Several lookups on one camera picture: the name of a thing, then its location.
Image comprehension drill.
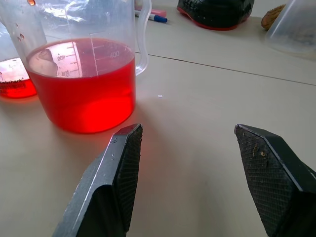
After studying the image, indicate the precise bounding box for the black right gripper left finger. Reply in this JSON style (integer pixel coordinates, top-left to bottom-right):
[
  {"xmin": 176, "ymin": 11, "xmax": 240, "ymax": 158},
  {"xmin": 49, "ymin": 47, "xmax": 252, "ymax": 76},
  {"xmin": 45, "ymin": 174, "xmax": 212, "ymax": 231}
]
[{"xmin": 51, "ymin": 123, "xmax": 144, "ymax": 237}]

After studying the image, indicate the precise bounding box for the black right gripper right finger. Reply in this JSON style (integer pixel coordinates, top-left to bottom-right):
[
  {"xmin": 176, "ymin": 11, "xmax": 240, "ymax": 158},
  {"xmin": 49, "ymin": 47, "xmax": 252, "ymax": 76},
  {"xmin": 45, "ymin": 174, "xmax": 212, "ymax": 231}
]
[{"xmin": 234, "ymin": 123, "xmax": 316, "ymax": 237}]

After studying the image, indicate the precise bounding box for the large beaker red liquid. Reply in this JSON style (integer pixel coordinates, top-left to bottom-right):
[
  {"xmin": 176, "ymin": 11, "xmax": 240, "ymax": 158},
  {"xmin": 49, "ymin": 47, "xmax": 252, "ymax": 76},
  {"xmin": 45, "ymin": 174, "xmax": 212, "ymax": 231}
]
[{"xmin": 0, "ymin": 0, "xmax": 153, "ymax": 135}]

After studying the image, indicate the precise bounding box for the empty clear plastic cup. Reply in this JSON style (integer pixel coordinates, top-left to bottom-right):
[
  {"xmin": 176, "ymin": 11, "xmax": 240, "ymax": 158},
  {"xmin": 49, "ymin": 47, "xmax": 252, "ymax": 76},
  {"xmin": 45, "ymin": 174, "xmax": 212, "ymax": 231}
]
[{"xmin": 264, "ymin": 0, "xmax": 316, "ymax": 59}]

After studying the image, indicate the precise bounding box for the small clear beaker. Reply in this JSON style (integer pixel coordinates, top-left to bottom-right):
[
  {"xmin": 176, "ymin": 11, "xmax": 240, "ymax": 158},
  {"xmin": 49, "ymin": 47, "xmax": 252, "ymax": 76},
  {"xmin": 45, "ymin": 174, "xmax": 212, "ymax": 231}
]
[{"xmin": 0, "ymin": 21, "xmax": 38, "ymax": 99}]

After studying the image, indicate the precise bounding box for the blue and white marker pen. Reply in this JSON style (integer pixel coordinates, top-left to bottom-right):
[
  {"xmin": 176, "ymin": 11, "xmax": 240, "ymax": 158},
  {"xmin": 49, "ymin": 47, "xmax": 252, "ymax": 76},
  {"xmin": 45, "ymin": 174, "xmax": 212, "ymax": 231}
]
[{"xmin": 134, "ymin": 9, "xmax": 168, "ymax": 24}]

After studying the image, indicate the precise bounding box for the pink box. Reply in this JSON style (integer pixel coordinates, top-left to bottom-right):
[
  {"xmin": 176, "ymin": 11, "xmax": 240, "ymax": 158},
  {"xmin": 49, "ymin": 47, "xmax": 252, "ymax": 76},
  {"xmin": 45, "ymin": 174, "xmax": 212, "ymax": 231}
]
[{"xmin": 135, "ymin": 6, "xmax": 167, "ymax": 17}]

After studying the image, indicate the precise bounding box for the black and red object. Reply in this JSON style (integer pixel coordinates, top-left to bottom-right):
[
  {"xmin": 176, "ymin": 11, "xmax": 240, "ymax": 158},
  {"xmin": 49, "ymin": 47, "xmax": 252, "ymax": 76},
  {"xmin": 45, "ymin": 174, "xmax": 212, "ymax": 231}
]
[{"xmin": 176, "ymin": 0, "xmax": 255, "ymax": 32}]

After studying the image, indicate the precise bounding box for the brown rope coil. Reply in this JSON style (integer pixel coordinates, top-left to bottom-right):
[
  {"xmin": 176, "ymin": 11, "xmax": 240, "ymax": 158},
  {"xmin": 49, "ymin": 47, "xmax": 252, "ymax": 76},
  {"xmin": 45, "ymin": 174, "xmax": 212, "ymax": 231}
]
[{"xmin": 261, "ymin": 4, "xmax": 287, "ymax": 31}]

